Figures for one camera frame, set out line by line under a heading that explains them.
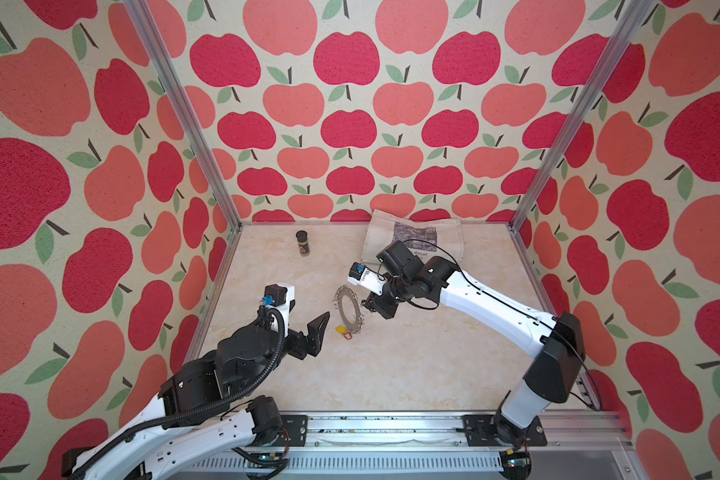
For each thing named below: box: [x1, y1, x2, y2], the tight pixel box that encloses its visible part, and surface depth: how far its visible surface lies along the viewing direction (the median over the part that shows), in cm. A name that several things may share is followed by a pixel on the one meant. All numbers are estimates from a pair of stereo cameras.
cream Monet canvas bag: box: [361, 209, 464, 262], surface depth 110 cm
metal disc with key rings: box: [333, 285, 365, 334], surface depth 86 cm
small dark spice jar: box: [296, 230, 311, 256], surface depth 109 cm
